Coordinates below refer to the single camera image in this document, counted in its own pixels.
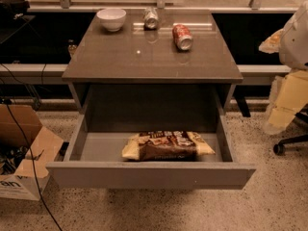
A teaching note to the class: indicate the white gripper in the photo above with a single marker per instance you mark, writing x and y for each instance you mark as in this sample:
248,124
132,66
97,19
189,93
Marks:
295,45

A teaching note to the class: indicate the small bottle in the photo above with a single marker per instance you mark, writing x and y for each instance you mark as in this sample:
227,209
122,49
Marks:
72,46

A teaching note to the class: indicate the grey open drawer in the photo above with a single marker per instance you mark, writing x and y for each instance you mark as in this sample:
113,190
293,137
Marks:
112,114

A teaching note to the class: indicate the grey cabinet counter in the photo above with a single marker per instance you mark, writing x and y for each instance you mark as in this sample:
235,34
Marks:
134,55

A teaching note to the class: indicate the red soda can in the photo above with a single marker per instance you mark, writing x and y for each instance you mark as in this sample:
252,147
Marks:
182,36

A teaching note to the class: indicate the cardboard box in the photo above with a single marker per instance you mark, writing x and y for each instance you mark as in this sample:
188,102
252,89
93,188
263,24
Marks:
26,146

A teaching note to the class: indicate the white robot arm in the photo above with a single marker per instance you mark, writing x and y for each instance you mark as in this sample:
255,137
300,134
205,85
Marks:
291,42

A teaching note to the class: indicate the brown chip bag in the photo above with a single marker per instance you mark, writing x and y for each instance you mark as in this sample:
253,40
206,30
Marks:
165,145

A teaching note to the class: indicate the white bowl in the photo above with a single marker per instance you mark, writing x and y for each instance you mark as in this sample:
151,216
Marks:
112,19

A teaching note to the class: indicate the black bag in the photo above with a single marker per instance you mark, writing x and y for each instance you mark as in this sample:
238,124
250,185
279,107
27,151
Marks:
9,9

